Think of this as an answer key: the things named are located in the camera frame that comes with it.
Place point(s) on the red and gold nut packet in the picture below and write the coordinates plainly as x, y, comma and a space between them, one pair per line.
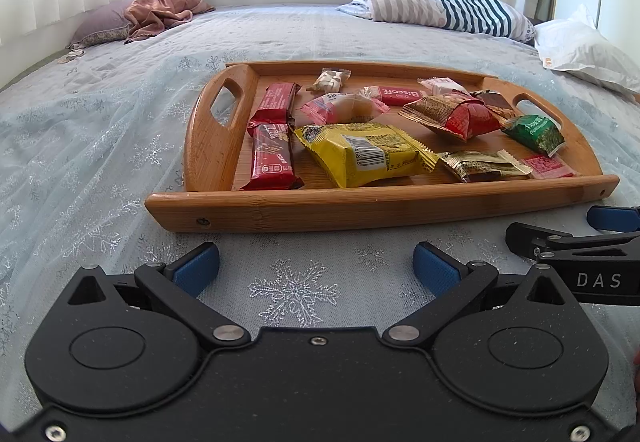
465, 119

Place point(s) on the dark brown snack packet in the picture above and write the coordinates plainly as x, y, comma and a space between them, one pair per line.
497, 102

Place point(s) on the pink crumpled cloth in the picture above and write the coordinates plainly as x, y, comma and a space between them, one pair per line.
160, 14

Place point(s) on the pink and white cake packet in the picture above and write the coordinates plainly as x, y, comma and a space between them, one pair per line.
340, 107

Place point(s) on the small beige candy packet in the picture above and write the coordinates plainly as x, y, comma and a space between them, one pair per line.
330, 80

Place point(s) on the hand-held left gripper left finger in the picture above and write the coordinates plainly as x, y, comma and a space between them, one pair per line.
197, 268

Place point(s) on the white pillow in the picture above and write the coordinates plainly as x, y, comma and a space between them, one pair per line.
585, 51

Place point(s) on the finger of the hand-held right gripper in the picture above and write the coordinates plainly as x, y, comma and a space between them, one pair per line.
530, 239
612, 218

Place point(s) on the red biscuit packet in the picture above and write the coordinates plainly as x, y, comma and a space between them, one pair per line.
400, 95

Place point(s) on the gold and brown snack packet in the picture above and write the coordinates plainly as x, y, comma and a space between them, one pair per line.
480, 165

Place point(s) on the red chocolate bar packet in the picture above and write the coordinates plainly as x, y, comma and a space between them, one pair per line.
270, 156
275, 104

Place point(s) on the green pea snack packet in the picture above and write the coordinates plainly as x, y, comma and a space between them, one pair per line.
532, 134

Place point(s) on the small pink white packet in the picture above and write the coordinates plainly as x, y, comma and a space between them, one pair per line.
442, 85

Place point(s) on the purple pillow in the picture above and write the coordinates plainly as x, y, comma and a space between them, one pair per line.
100, 24

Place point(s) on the small round object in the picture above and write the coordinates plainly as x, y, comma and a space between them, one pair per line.
76, 53

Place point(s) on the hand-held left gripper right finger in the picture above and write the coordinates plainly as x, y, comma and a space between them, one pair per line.
435, 269

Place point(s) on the clear packet with red label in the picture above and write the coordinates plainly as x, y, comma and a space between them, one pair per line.
547, 165

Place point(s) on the grey patterned bed sheet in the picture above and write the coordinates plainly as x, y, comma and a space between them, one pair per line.
300, 26

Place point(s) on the striped pillow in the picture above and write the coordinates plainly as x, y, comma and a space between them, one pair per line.
440, 4

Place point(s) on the yellow snack packet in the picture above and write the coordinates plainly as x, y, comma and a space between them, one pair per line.
340, 151

